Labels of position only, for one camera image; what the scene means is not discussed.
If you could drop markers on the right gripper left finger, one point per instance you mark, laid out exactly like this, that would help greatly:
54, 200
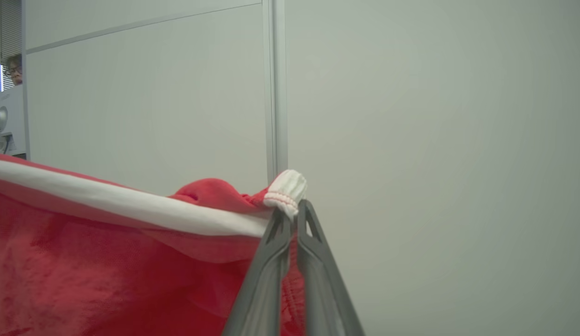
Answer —
262, 289

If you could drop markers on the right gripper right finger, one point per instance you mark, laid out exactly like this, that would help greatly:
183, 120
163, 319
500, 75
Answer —
325, 289

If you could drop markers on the grey double partition post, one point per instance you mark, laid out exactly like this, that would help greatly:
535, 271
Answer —
275, 88

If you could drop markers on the red mesh shorts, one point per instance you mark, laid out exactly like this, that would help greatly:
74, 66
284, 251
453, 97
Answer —
84, 280

